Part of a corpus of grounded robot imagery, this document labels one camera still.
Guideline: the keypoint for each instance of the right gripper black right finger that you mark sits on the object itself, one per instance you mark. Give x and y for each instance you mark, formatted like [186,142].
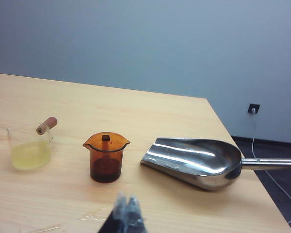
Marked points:
[134,218]

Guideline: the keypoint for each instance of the beaker with yellow liquid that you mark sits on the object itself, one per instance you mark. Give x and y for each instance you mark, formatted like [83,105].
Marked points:
[30,155]

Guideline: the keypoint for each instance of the amber measuring cup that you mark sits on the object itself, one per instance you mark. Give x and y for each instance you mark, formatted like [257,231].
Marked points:
[106,170]

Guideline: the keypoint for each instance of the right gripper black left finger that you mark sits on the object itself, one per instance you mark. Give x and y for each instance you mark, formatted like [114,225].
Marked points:
[117,218]

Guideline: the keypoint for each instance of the black wall outlet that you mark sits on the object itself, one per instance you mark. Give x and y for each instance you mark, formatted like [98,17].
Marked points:
[253,106]

